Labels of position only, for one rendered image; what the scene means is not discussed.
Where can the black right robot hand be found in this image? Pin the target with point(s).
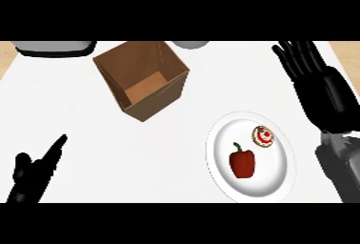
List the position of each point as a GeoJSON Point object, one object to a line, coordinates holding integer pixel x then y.
{"type": "Point", "coordinates": [324, 92]}

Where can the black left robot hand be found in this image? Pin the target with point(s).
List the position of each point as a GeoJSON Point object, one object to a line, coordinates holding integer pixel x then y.
{"type": "Point", "coordinates": [33, 173]}

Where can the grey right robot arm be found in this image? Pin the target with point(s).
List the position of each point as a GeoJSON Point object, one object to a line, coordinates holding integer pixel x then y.
{"type": "Point", "coordinates": [340, 168]}

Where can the red and white cupcake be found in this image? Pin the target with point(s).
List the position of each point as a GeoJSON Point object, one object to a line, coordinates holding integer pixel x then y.
{"type": "Point", "coordinates": [263, 137]}

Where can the white oval plate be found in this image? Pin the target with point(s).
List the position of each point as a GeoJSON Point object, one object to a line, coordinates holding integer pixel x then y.
{"type": "Point", "coordinates": [251, 157]}

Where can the brown cardboard box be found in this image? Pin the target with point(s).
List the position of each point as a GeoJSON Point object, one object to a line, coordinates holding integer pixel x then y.
{"type": "Point", "coordinates": [144, 79]}

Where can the red bell pepper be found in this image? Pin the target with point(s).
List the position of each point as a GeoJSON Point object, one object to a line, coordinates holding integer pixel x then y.
{"type": "Point", "coordinates": [242, 163]}

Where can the grey round object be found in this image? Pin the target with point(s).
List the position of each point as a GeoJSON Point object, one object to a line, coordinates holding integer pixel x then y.
{"type": "Point", "coordinates": [191, 44]}

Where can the grey appliance with black rim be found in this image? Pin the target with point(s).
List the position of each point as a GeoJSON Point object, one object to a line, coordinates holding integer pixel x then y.
{"type": "Point", "coordinates": [54, 48]}

